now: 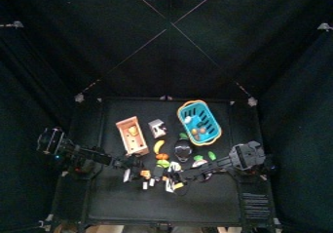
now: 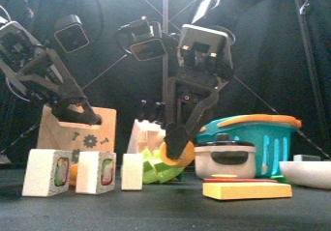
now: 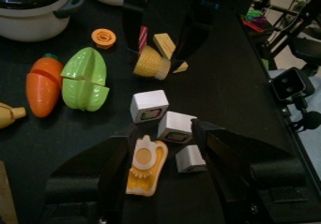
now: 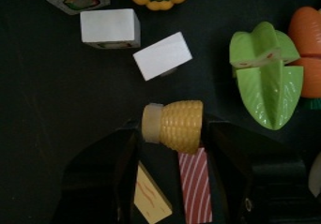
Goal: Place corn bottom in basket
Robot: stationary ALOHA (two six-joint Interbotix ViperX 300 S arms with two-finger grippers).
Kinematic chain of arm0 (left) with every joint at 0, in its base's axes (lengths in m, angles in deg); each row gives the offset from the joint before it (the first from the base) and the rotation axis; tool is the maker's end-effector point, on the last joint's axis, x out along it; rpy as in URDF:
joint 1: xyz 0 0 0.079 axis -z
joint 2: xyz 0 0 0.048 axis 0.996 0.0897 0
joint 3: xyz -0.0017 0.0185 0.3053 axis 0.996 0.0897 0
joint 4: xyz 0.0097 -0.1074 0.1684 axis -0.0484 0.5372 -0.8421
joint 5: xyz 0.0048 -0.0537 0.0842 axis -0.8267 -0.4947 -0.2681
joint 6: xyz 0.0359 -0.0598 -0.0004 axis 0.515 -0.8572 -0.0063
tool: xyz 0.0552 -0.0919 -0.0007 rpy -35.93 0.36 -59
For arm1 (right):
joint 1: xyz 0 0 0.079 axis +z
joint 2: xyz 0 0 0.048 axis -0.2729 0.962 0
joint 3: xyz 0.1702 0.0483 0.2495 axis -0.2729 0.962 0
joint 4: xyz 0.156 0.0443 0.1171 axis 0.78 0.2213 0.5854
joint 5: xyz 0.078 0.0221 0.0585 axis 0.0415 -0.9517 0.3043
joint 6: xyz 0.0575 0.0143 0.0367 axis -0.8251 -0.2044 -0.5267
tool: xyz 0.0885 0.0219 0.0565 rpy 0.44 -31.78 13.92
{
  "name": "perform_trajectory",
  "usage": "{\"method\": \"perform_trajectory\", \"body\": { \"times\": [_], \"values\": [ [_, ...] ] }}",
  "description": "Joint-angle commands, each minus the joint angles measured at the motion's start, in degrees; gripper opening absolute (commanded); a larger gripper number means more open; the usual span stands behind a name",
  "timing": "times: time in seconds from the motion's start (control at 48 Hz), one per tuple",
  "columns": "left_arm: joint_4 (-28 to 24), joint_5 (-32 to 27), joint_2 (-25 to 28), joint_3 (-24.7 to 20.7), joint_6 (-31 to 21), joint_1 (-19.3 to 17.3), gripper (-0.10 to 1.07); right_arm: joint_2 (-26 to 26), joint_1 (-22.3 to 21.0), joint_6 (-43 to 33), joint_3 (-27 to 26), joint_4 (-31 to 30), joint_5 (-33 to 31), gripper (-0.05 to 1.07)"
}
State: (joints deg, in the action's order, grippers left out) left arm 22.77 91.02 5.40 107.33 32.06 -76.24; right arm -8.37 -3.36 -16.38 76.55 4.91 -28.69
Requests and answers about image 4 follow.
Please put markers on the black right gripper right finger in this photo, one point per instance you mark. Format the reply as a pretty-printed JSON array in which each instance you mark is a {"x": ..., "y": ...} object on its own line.
[{"x": 255, "y": 174}]

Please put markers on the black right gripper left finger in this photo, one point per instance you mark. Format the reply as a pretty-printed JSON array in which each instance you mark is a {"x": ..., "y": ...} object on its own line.
[{"x": 101, "y": 177}]

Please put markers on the yellow toy corn piece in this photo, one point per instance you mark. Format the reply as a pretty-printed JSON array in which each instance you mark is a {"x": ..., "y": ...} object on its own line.
[{"x": 177, "y": 126}]

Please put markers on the green toy corn husk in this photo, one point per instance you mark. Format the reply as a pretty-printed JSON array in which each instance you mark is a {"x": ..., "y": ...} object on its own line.
[{"x": 268, "y": 77}]

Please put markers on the yellow wooden block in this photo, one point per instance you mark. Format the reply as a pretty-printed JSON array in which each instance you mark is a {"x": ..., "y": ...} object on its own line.
[{"x": 150, "y": 198}]

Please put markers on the white toy piece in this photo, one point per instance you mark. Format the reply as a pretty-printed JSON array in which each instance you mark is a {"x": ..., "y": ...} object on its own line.
[{"x": 316, "y": 176}]

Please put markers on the red striped wooden block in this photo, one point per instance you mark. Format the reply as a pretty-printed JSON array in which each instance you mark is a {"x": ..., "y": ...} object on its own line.
[{"x": 196, "y": 188}]

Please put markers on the orange toy carrot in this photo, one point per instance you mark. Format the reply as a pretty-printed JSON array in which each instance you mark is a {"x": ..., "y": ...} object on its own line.
[{"x": 308, "y": 51}]

